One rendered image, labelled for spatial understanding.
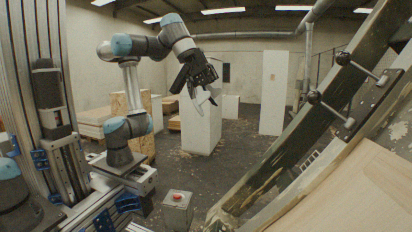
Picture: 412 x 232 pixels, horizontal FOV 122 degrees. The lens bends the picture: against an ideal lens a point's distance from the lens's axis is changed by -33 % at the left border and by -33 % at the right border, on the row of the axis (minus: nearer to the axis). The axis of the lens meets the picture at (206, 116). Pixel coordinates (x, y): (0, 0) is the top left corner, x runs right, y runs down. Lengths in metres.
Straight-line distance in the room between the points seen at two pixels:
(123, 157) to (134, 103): 0.28
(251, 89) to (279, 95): 4.51
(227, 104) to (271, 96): 1.81
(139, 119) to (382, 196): 0.91
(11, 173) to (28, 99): 0.30
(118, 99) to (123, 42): 1.90
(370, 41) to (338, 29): 8.71
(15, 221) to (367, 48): 1.26
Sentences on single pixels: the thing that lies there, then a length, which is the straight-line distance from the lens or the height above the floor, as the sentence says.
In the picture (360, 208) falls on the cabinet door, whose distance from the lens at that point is 0.39.
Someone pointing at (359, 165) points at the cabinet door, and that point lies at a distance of 0.42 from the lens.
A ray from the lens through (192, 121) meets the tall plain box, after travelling 2.93.
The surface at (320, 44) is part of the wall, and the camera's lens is 9.03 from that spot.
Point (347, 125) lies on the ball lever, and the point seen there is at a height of 1.38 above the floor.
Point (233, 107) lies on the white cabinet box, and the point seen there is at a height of 0.39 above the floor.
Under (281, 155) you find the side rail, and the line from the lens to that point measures 0.67.
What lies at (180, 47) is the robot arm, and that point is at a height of 1.56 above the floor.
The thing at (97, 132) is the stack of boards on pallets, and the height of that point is 0.29.
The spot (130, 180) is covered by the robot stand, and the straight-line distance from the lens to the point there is 0.91.
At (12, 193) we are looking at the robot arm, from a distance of 0.70.
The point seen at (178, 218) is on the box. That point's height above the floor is 0.86.
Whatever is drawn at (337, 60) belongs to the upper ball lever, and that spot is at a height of 1.53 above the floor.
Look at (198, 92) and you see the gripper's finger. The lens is 0.50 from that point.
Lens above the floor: 1.48
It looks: 15 degrees down
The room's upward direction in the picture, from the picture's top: straight up
